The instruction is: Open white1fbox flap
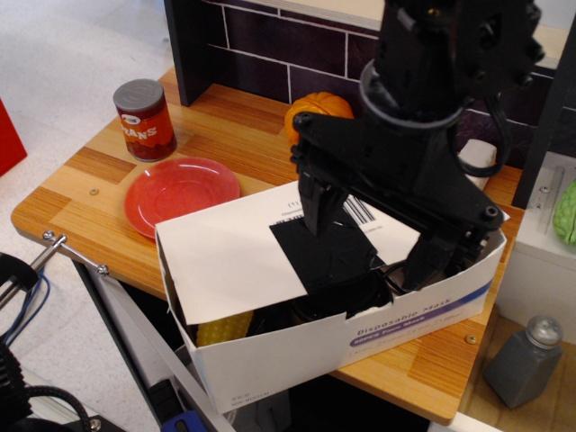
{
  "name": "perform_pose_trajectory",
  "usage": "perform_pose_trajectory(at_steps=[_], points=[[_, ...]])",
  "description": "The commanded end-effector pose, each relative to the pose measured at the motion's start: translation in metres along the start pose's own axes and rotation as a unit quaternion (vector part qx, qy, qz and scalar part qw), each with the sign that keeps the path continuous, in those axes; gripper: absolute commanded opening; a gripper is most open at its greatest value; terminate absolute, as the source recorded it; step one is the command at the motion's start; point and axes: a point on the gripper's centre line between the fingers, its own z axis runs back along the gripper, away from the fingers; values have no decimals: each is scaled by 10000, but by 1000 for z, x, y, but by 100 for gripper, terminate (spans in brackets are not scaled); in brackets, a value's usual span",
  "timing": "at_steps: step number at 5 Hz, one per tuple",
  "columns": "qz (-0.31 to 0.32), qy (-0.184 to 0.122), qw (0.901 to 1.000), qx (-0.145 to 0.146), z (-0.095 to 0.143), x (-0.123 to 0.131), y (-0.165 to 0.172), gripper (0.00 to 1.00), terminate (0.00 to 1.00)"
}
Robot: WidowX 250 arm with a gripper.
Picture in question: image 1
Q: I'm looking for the metal table clamp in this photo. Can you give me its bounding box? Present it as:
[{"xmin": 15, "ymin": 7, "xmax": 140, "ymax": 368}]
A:
[{"xmin": 1, "ymin": 230, "xmax": 109, "ymax": 309}]

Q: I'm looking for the grey salt shaker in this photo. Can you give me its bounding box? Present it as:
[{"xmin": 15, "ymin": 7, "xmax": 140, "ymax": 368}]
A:
[{"xmin": 483, "ymin": 315, "xmax": 563, "ymax": 409}]

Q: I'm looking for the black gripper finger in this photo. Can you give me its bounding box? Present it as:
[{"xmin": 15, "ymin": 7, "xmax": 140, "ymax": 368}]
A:
[
  {"xmin": 298, "ymin": 173, "xmax": 347, "ymax": 237},
  {"xmin": 401, "ymin": 234, "xmax": 455, "ymax": 292}
]

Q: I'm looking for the red box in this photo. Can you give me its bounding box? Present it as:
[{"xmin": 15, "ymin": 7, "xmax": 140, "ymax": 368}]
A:
[{"xmin": 0, "ymin": 102, "xmax": 28, "ymax": 176}]

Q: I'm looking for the blue wire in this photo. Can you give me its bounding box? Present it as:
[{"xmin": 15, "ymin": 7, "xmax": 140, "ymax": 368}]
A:
[{"xmin": 0, "ymin": 265, "xmax": 51, "ymax": 347}]

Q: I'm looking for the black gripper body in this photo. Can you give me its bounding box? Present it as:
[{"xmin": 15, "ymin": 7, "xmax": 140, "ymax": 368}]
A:
[{"xmin": 290, "ymin": 58, "xmax": 505, "ymax": 275}]

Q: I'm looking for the red beans can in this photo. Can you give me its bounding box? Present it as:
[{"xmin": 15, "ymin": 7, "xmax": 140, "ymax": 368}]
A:
[{"xmin": 112, "ymin": 78, "xmax": 177, "ymax": 162}]

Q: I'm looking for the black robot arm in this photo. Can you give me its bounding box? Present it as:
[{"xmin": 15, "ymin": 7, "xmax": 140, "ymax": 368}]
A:
[{"xmin": 292, "ymin": 1, "xmax": 545, "ymax": 291}]

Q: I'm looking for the yellow toy corn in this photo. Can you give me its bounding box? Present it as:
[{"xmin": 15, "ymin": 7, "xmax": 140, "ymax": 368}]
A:
[{"xmin": 196, "ymin": 310, "xmax": 254, "ymax": 347}]

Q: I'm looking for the black cup-shaped device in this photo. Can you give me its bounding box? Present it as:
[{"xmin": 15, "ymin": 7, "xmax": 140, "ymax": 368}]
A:
[{"xmin": 290, "ymin": 271, "xmax": 392, "ymax": 324}]

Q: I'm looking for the green toy vegetable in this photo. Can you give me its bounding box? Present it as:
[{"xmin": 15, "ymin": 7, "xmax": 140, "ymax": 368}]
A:
[{"xmin": 553, "ymin": 180, "xmax": 576, "ymax": 247}]

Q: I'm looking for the orange toy pumpkin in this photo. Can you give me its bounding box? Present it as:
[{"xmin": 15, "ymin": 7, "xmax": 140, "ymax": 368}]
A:
[{"xmin": 284, "ymin": 92, "xmax": 355, "ymax": 145}]

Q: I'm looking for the dark brick backsplash panel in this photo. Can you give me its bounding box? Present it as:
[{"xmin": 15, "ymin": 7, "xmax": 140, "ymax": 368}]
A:
[{"xmin": 164, "ymin": 1, "xmax": 575, "ymax": 168}]

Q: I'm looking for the white disposable mask box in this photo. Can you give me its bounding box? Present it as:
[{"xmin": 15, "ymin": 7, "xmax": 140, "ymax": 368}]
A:
[{"xmin": 156, "ymin": 183, "xmax": 507, "ymax": 413}]

